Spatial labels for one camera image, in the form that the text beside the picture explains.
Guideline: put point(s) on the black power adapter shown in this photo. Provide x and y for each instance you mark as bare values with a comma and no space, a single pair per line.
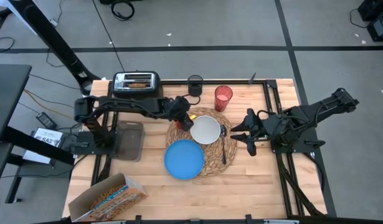
46,120

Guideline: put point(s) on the black equipment box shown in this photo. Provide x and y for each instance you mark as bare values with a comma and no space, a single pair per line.
381,29
376,7

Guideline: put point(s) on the black metal table frame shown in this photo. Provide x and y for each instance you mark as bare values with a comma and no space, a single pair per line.
238,82

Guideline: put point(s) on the orange Cheerios cereal box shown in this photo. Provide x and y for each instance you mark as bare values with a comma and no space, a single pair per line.
129,199

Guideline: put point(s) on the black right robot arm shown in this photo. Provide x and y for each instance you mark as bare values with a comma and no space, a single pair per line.
328,104

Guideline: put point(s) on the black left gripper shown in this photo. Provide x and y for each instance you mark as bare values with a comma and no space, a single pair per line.
178,109

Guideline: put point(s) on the white printed paper sheet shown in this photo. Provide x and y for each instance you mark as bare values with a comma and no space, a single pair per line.
48,140

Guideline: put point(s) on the blue plate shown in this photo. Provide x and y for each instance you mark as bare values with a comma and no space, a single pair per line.
184,159

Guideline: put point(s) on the black table clamp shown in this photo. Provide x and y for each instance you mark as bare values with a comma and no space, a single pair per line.
248,218
138,218

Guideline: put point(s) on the smoky clear plastic tray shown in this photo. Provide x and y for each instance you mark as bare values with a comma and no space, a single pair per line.
129,140

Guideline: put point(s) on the red translucent cup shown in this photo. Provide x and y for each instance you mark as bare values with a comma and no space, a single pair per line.
223,98

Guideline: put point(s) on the black desk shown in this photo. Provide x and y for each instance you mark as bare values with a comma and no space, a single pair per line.
7,93

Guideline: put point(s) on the white bowl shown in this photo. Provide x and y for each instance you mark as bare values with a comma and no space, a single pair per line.
205,129

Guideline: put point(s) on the black stand column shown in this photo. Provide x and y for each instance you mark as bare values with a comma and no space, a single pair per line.
54,40

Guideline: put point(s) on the small black mount stalk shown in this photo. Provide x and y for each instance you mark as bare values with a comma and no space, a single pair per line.
252,78

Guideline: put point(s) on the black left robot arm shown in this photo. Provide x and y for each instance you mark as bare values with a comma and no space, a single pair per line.
125,104

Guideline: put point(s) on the black utensil cup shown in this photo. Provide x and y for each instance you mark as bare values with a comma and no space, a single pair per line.
195,88

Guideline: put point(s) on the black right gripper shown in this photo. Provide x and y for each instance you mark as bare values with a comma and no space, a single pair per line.
275,129

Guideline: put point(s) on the black and chrome toaster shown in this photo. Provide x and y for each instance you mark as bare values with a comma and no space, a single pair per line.
154,88

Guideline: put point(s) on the round woven placemat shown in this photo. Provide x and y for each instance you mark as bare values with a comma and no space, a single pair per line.
219,155

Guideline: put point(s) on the black spoon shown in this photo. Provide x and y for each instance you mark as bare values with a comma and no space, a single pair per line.
222,130

